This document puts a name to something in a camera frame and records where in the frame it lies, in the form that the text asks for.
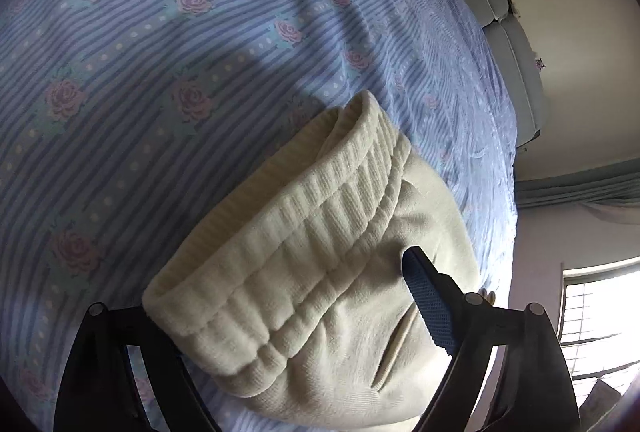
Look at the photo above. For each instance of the blue striped bed sheet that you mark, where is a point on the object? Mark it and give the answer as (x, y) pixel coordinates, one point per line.
(150, 36)

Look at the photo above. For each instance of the cream pants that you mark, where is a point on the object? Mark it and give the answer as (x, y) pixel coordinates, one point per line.
(325, 237)

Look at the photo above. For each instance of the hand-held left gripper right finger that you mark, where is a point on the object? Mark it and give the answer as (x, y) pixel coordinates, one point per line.
(430, 307)

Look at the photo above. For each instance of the dark framed window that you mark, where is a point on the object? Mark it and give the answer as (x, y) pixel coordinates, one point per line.
(600, 312)

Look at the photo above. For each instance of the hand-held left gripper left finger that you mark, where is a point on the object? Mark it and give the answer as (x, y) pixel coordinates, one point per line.
(165, 362)

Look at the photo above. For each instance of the grey-green curtain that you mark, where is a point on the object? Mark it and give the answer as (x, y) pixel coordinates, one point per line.
(580, 187)

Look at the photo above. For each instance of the grey padded headboard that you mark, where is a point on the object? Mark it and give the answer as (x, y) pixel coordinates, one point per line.
(510, 36)

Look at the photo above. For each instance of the small purple toy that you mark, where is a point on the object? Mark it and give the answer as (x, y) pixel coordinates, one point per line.
(539, 63)

